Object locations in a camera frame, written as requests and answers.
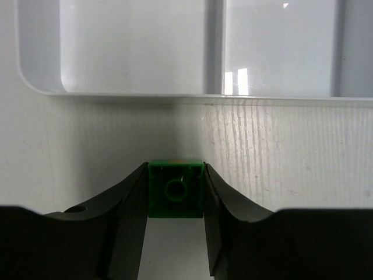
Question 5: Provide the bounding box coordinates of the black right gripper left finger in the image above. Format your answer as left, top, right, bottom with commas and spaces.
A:
1, 163, 148, 279

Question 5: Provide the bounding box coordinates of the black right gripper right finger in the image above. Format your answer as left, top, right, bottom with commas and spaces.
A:
204, 164, 372, 279

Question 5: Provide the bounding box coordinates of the dark green square lego brick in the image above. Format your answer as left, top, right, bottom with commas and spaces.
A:
148, 159, 205, 218

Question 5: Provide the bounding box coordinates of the white divided sorting tray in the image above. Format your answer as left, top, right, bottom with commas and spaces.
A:
14, 1, 372, 106

